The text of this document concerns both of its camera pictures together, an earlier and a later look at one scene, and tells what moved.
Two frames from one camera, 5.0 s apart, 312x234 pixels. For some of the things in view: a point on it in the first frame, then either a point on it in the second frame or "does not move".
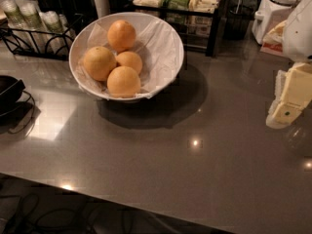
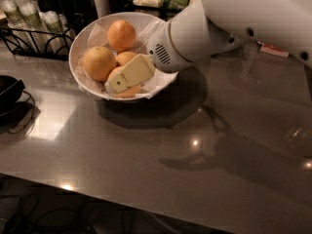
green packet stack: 175,1 does not move
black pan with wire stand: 17,106 does not move
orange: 122,35 does not move
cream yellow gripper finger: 296,96 -> 162,56
